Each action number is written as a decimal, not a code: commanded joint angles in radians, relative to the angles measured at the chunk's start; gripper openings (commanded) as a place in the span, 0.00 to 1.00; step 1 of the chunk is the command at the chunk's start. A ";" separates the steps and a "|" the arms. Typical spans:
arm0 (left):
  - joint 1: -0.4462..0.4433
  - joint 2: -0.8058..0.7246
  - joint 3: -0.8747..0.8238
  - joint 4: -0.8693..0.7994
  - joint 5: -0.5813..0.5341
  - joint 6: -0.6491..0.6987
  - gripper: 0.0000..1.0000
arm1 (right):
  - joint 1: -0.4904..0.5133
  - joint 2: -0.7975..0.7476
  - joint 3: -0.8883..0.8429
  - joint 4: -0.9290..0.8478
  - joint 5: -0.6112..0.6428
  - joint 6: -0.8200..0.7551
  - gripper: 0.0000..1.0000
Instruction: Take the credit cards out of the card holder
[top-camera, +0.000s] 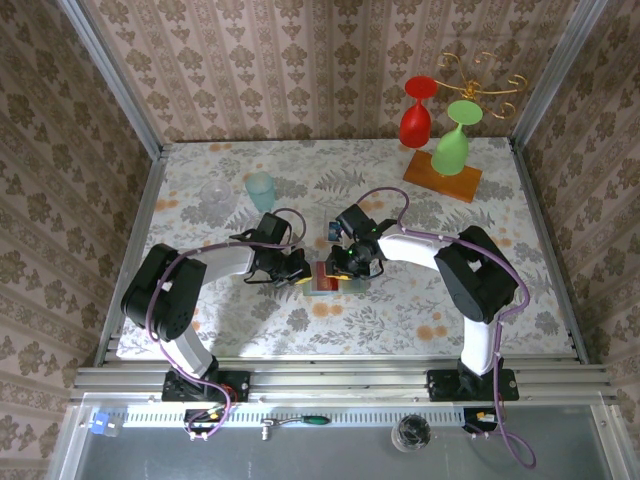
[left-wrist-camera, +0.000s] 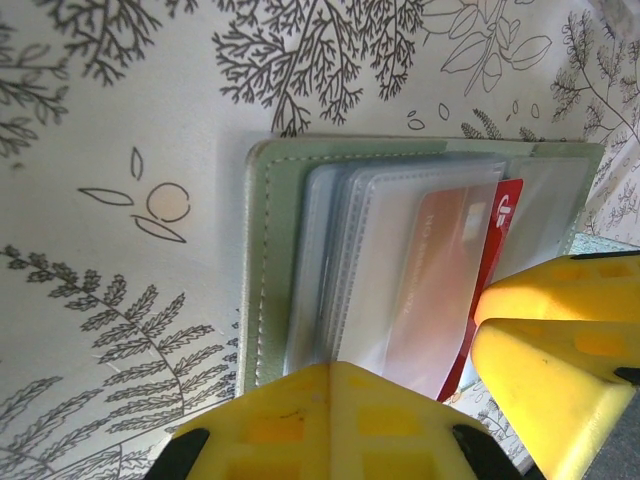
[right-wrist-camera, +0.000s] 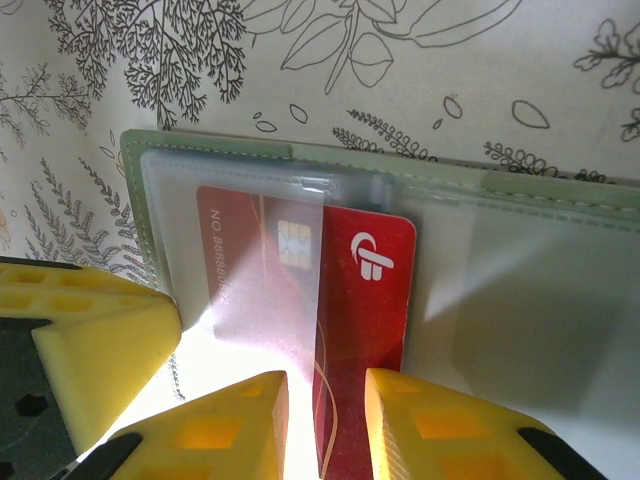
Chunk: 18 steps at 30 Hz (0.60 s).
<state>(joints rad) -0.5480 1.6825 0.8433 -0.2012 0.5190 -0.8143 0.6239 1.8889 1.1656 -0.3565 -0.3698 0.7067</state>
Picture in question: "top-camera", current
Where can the aluminium frame post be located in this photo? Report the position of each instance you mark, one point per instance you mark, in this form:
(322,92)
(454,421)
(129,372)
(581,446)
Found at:
(556,75)
(114,75)

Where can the aluminium front rail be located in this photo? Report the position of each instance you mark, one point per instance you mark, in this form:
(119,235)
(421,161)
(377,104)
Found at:
(340,382)

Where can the blue connector plug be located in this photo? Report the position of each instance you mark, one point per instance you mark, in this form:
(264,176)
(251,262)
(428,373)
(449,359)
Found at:
(102,424)

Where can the clear plastic box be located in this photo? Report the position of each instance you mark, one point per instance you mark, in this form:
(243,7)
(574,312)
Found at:
(326,212)

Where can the wooden base board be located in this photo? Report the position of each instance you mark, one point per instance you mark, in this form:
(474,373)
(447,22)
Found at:
(450,185)

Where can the aluminium side rail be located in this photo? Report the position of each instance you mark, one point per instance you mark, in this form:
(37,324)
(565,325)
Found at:
(536,210)
(143,210)

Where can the clear glass cup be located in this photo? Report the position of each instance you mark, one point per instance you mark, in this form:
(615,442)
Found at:
(216,192)

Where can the grey metal shelf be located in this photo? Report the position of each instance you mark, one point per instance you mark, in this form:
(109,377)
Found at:
(300,460)

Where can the black power connector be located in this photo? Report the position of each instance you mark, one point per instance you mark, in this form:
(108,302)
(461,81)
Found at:
(200,417)
(475,419)

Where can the teal frosted cup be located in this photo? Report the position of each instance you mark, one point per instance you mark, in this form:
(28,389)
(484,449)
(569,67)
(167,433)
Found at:
(260,192)

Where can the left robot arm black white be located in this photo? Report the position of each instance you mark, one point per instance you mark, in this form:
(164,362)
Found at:
(165,295)

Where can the green wine glass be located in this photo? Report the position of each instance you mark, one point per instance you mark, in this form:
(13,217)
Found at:
(450,152)

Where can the red wine glass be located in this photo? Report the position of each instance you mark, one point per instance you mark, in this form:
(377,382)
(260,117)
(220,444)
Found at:
(415,125)

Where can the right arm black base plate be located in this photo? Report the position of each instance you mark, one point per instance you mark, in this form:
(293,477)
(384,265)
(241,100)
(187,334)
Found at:
(442,387)

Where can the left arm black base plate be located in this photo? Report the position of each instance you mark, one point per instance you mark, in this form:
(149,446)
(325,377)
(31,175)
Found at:
(235,385)

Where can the floral tablecloth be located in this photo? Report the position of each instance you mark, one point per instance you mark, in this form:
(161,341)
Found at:
(350,340)

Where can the clear glass jar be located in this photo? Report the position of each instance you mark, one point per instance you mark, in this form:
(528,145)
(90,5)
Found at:
(411,434)

